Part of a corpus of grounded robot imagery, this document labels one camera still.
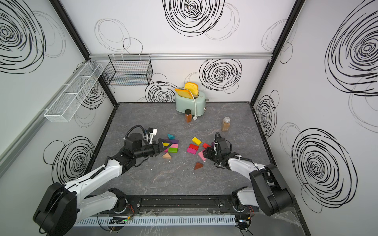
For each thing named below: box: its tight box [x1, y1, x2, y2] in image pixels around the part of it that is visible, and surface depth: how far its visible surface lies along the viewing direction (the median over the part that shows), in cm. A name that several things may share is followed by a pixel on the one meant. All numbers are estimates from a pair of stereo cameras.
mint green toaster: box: [175, 91, 207, 117], surface depth 105 cm
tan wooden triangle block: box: [161, 152, 172, 160], surface depth 91 cm
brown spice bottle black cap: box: [185, 108, 193, 123], surface depth 105 cm
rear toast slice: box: [184, 82, 200, 96], surface depth 104 cm
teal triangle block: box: [166, 133, 176, 141], surface depth 100 cm
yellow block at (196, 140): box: [191, 136, 202, 146], surface depth 100 cm
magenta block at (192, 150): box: [187, 147, 198, 155], surface depth 95 cm
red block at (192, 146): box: [188, 143, 199, 151], surface depth 97 cm
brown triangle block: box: [193, 162, 204, 171], surface depth 88 cm
